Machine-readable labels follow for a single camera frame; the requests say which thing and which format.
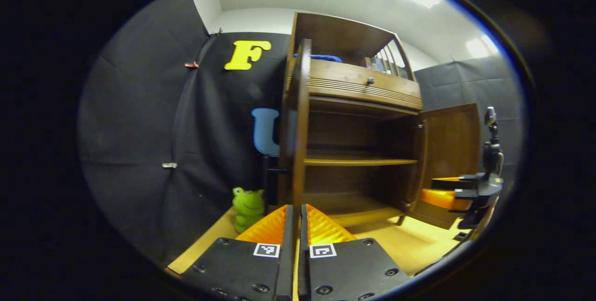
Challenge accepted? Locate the black backdrop cloth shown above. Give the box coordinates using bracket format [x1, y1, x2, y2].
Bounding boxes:
[77, 0, 527, 264]

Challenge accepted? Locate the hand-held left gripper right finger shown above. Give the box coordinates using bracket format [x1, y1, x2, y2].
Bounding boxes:
[298, 204, 413, 301]

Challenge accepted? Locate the blue cloth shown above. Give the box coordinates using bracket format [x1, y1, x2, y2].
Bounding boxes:
[293, 54, 343, 63]

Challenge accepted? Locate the small ceiling light panel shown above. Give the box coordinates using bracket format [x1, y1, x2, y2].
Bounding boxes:
[466, 34, 499, 58]

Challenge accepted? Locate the wooden shoe cabinet door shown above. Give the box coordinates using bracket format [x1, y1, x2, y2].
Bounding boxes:
[410, 103, 480, 229]
[279, 39, 312, 220]

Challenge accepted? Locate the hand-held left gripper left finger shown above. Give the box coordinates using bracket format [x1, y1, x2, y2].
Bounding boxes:
[179, 205, 295, 301]

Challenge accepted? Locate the wooden double-door shoe cabinet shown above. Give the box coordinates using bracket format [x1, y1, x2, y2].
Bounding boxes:
[279, 12, 424, 227]

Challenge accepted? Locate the green frog plush toy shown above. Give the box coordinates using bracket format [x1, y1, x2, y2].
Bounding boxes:
[232, 187, 265, 234]

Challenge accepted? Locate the wooden inner shelf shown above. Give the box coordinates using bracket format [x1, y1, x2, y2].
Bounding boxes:
[304, 157, 418, 167]

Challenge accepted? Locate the wooden cabinet drawer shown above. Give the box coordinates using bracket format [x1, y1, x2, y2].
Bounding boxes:
[285, 59, 423, 111]

